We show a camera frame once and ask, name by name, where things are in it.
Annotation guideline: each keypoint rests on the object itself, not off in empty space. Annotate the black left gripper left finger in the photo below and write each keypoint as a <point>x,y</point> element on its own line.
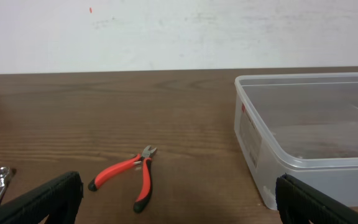
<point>56,201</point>

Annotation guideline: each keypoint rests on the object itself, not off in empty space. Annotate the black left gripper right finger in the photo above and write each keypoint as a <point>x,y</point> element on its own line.
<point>299,203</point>

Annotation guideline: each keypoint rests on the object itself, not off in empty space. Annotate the red black handled pliers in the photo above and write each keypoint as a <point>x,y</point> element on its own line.
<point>143,159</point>

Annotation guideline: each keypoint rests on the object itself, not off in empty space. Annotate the clear plastic container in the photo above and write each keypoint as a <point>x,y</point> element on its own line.
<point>304,125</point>

